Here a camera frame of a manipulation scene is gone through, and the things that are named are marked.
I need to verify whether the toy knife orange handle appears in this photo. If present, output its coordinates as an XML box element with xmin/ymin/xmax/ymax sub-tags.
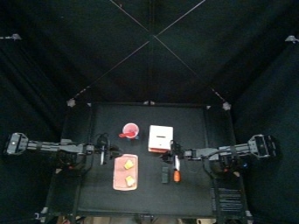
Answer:
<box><xmin>172</xmin><ymin>155</ymin><xmax>183</xmax><ymax>184</ymax></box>

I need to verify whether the small black rectangular block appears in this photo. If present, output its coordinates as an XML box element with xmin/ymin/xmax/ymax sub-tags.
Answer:
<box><xmin>160</xmin><ymin>165</ymin><xmax>171</xmax><ymax>185</ymax></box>

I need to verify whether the thin diagonal brace wire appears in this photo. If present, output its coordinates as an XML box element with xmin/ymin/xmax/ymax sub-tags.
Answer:
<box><xmin>108</xmin><ymin>0</ymin><xmax>229</xmax><ymax>106</ymax></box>
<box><xmin>69</xmin><ymin>0</ymin><xmax>208</xmax><ymax>103</ymax></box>

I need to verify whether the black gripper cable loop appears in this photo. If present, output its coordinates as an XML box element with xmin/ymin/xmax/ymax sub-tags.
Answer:
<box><xmin>96</xmin><ymin>132</ymin><xmax>110</xmax><ymax>144</ymax></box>

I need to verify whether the pink rectangular tray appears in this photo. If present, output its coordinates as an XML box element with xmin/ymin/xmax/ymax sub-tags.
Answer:
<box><xmin>112</xmin><ymin>153</ymin><xmax>139</xmax><ymax>192</ymax></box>

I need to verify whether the pink cup red handle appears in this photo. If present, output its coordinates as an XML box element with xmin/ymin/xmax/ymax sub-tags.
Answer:
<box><xmin>117</xmin><ymin>122</ymin><xmax>141</xmax><ymax>140</ymax></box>

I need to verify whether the white toy drawer box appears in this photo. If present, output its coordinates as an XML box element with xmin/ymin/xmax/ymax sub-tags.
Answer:
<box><xmin>147</xmin><ymin>124</ymin><xmax>175</xmax><ymax>154</ymax></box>

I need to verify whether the white text label sticker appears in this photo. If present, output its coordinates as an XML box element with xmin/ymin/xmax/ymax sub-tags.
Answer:
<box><xmin>215</xmin><ymin>187</ymin><xmax>244</xmax><ymax>214</ymax></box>

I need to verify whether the yellow toy food piece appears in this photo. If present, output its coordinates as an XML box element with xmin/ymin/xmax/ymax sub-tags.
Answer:
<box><xmin>122</xmin><ymin>159</ymin><xmax>136</xmax><ymax>171</ymax></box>
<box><xmin>124</xmin><ymin>175</ymin><xmax>136</xmax><ymax>188</ymax></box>

